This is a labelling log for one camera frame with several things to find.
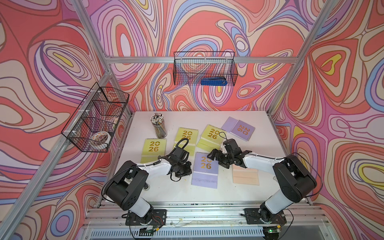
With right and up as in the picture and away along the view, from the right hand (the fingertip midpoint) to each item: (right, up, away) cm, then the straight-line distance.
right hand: (213, 163), depth 90 cm
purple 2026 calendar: (+21, +21, +17) cm, 35 cm away
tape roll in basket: (-56, +18, -20) cm, 62 cm away
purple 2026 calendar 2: (-5, -5, -2) cm, 7 cm away
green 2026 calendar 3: (+1, +15, +12) cm, 19 cm away
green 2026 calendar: (-39, +8, +8) cm, 41 cm away
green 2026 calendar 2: (-14, +17, +15) cm, 27 cm away
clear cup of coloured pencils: (-34, +27, 0) cm, 43 cm away
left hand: (-11, -5, -3) cm, 13 cm away
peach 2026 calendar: (+18, -7, -2) cm, 20 cm away
